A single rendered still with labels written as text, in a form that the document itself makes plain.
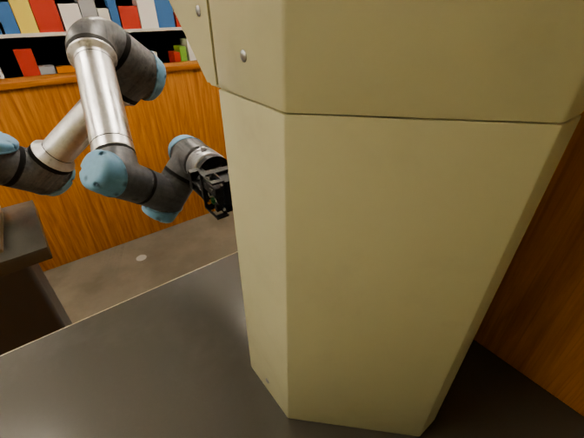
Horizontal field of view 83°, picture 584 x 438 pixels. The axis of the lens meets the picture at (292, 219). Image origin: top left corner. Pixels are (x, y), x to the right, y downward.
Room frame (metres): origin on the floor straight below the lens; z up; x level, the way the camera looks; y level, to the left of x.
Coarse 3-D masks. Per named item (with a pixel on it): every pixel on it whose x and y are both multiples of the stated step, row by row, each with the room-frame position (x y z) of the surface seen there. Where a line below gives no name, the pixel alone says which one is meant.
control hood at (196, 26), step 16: (176, 0) 0.40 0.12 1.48; (192, 0) 0.37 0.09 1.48; (208, 0) 0.35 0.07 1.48; (176, 16) 0.40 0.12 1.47; (192, 16) 0.37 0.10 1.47; (208, 16) 0.34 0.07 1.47; (192, 32) 0.38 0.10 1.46; (208, 32) 0.35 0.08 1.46; (192, 48) 0.38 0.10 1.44; (208, 48) 0.35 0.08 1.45; (208, 64) 0.35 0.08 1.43; (208, 80) 0.36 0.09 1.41
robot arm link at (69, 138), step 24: (144, 48) 0.92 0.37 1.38; (120, 72) 0.85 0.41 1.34; (144, 72) 0.89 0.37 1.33; (144, 96) 0.92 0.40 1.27; (72, 120) 0.86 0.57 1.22; (48, 144) 0.84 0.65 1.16; (72, 144) 0.85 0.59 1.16; (24, 168) 0.80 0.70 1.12; (48, 168) 0.82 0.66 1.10; (72, 168) 0.87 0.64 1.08; (48, 192) 0.83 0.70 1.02
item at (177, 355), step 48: (192, 288) 0.53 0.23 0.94; (240, 288) 0.53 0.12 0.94; (48, 336) 0.40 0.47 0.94; (96, 336) 0.40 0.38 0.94; (144, 336) 0.40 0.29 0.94; (192, 336) 0.40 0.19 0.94; (240, 336) 0.40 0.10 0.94; (0, 384) 0.31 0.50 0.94; (48, 384) 0.31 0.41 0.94; (96, 384) 0.31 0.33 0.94; (144, 384) 0.31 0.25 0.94; (192, 384) 0.31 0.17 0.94; (240, 384) 0.31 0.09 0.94; (480, 384) 0.31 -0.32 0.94; (528, 384) 0.31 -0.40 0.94; (0, 432) 0.23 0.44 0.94; (48, 432) 0.23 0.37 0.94; (96, 432) 0.23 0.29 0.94; (144, 432) 0.23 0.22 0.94; (192, 432) 0.23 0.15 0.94; (240, 432) 0.23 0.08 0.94; (288, 432) 0.23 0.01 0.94; (336, 432) 0.23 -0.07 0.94; (384, 432) 0.23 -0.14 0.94; (432, 432) 0.23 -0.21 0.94; (480, 432) 0.23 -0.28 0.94; (528, 432) 0.23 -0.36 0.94; (576, 432) 0.23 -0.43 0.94
